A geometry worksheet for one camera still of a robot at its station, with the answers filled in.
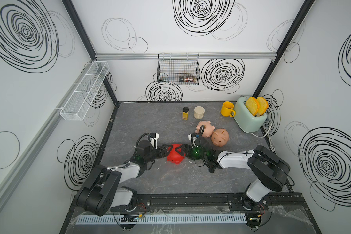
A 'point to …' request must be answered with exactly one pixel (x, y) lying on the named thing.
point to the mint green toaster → (245, 121)
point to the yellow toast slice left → (253, 105)
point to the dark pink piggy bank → (220, 137)
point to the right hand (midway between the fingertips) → (179, 152)
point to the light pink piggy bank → (208, 128)
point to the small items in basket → (188, 79)
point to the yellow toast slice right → (263, 105)
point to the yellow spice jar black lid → (185, 114)
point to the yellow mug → (226, 109)
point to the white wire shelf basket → (75, 108)
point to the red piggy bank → (173, 156)
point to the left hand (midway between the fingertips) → (169, 147)
